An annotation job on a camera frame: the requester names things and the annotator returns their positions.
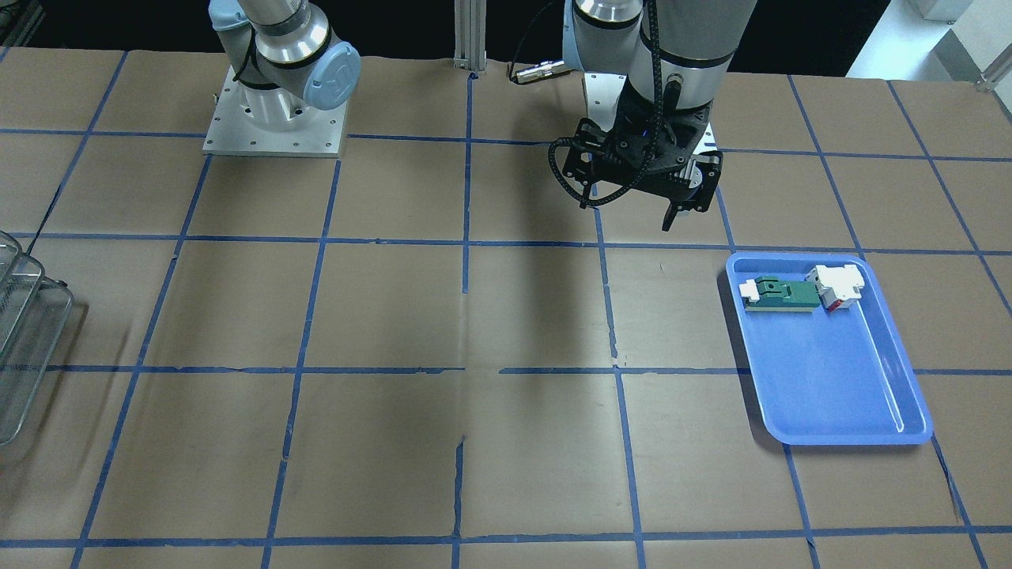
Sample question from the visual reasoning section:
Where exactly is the wire mesh shelf basket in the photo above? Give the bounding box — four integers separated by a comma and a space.
1, 232, 74, 451

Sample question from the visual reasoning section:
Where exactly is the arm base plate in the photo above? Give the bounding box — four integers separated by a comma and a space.
578, 73, 719, 173
202, 68, 349, 159

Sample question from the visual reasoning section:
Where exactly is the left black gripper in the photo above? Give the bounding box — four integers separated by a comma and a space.
563, 81, 723, 232

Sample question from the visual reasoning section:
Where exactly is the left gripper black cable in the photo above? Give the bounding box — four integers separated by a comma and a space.
506, 0, 673, 209

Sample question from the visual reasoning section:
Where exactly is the green relay socket module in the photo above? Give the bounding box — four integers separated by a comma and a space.
738, 275, 821, 312

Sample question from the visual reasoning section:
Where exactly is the white circuit breaker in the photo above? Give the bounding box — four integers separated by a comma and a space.
806, 264, 865, 313

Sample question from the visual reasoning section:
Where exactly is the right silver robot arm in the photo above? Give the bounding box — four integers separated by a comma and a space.
207, 1, 361, 132

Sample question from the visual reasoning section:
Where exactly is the aluminium profile post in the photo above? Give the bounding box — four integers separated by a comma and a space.
453, 0, 487, 75

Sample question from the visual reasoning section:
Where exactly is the silver cable connector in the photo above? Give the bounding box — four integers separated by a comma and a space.
508, 60, 572, 85

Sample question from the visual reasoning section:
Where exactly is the blue plastic tray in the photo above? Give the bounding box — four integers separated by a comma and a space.
724, 251, 934, 446

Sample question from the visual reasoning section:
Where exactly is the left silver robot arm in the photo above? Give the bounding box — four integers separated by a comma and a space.
547, 1, 756, 231

